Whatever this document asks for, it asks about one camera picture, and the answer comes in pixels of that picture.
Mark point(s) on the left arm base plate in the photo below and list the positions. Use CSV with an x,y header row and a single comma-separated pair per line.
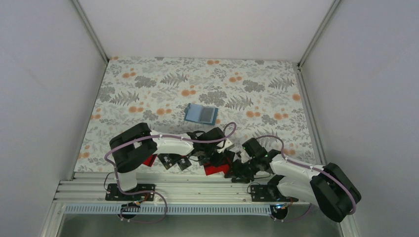
x,y
136,194

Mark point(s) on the perforated cable duct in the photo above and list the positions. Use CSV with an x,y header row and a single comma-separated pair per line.
x,y
175,209

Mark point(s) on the teal leather card holder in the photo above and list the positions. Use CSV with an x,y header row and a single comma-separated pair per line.
x,y
200,114

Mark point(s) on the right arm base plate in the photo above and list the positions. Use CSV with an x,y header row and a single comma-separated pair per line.
x,y
268,192

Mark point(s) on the red card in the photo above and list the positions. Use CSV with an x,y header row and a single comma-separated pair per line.
x,y
216,169
150,160

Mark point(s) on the aluminium rail base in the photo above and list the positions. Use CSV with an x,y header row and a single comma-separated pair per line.
x,y
175,188

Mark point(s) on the black card lower left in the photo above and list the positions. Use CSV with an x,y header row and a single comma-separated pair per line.
x,y
168,160

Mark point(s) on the floral table mat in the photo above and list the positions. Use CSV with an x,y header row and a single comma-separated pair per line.
x,y
261,97

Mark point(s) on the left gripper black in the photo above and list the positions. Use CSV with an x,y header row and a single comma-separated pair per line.
x,y
217,161

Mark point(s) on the small black card bottom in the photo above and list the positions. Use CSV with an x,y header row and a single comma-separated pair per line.
x,y
184,163

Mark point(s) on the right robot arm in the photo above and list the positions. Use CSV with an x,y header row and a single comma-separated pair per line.
x,y
325,186

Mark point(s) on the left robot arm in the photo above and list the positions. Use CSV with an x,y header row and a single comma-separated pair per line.
x,y
140,145

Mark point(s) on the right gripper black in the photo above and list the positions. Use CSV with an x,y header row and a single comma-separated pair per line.
x,y
237,172

